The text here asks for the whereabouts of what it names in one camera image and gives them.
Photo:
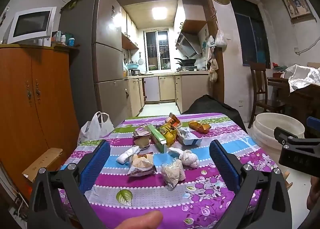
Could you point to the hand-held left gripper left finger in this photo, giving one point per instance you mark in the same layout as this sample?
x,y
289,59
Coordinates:
x,y
97,166

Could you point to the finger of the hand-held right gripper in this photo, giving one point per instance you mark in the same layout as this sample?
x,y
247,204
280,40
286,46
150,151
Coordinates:
x,y
287,134
314,124

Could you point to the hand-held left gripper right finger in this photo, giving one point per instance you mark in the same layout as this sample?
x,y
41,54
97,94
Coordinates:
x,y
222,164

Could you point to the white plastic bucket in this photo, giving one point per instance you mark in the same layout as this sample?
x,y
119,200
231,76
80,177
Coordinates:
x,y
265,136

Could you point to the white tissue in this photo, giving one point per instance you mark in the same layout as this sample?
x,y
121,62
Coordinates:
x,y
126,156

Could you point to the white and blue wrapper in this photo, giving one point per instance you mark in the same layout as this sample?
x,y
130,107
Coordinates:
x,y
190,139

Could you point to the brown printed food wrapper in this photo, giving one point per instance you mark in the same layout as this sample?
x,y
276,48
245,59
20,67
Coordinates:
x,y
141,162

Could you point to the orange paper box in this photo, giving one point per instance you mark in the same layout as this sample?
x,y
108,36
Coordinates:
x,y
200,126

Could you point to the plastic cup with foil lid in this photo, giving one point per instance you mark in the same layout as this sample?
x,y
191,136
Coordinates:
x,y
140,141

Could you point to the clear plastic bag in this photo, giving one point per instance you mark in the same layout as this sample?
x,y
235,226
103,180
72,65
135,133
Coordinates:
x,y
172,175

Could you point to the yellow snack packet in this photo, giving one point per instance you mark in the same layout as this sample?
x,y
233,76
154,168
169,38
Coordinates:
x,y
168,133

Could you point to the green cardboard box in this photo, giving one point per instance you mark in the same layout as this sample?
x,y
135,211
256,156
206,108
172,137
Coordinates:
x,y
157,139

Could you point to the crushed orange carton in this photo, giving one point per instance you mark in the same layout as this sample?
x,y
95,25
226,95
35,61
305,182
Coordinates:
x,y
171,119

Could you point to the person's right hand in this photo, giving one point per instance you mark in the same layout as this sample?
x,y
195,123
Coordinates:
x,y
315,194

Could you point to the person's left hand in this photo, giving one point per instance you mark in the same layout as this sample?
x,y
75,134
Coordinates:
x,y
145,220

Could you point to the wooden board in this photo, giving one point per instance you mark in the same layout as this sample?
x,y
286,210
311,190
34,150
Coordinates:
x,y
288,181

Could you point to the dark wooden dining table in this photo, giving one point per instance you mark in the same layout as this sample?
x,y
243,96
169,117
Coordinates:
x,y
297,101

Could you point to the white plastic shopping bag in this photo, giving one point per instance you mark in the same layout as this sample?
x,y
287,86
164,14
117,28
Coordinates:
x,y
95,129

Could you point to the white plastic sheet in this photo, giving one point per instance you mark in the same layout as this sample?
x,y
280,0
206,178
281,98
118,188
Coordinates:
x,y
302,75

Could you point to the purple floral tablecloth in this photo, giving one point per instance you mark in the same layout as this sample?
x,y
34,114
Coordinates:
x,y
150,194

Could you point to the black bag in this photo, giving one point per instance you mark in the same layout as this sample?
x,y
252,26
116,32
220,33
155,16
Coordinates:
x,y
212,105

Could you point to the dark wooden chair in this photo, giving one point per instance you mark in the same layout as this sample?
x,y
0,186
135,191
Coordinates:
x,y
260,76

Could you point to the beige kitchen base cabinets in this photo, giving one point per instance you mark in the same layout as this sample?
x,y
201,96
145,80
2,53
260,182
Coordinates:
x,y
167,86

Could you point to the hanging cloth bags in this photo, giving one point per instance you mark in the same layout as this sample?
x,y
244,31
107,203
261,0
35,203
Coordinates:
x,y
212,64

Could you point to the grey refrigerator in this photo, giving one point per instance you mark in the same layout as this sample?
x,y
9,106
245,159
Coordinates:
x,y
107,64

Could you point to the orange wooden cabinet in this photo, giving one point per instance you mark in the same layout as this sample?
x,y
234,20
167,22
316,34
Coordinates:
x,y
37,81

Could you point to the teal basin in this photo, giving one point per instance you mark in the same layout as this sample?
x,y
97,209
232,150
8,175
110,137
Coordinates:
x,y
131,66

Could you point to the black wok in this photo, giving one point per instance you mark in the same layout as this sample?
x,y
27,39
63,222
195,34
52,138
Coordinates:
x,y
186,61

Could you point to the dark window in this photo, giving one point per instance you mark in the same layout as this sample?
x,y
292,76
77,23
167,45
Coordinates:
x,y
250,31

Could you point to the hanging white plastic bag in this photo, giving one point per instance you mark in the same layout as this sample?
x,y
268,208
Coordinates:
x,y
220,40

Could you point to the framed elephant picture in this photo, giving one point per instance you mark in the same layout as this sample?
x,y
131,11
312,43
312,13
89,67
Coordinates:
x,y
297,4

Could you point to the steel range hood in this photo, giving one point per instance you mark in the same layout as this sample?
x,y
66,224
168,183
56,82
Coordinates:
x,y
187,44

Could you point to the small teal jar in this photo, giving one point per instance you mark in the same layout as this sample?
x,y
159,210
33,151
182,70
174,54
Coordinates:
x,y
71,41

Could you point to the kitchen window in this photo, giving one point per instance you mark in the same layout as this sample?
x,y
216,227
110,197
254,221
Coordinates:
x,y
156,49

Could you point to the white microwave oven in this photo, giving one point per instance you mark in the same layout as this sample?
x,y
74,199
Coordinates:
x,y
30,23

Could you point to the kitchen ceiling light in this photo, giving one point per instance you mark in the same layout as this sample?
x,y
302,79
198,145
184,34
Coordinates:
x,y
159,13

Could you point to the wall kitchen cabinets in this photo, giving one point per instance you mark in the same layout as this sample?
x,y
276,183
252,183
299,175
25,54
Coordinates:
x,y
128,31

